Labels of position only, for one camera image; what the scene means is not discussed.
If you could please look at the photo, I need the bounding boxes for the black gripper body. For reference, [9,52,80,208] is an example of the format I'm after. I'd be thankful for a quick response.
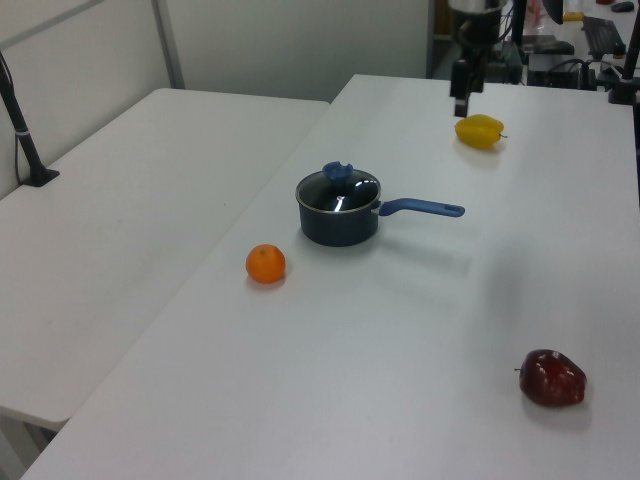
[448,9,502,100]

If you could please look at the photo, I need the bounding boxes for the glass lid with blue knob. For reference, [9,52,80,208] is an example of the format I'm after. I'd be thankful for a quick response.
[295,160,383,215]

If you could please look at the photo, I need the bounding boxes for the yellow starfruit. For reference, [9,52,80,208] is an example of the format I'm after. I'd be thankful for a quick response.
[453,113,509,152]

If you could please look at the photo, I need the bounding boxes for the black electronics box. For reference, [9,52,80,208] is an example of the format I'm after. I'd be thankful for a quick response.
[526,52,599,90]

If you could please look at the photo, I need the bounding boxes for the black keyboard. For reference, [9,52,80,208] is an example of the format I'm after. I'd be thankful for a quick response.
[581,15,628,58]

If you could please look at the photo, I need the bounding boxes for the orange mandarin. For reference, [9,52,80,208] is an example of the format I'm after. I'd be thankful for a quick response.
[244,243,287,286]

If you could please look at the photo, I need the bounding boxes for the dark red apple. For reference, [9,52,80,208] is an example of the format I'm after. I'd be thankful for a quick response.
[514,348,588,408]

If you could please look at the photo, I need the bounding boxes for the black camera stand with clamp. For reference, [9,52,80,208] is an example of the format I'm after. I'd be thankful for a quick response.
[606,0,640,106]

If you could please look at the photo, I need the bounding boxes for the black saucepan with blue handle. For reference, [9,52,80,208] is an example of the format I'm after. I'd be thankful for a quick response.
[295,168,466,249]

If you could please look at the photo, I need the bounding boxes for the black camera pole with base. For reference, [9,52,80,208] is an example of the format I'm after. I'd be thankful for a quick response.
[0,49,61,188]

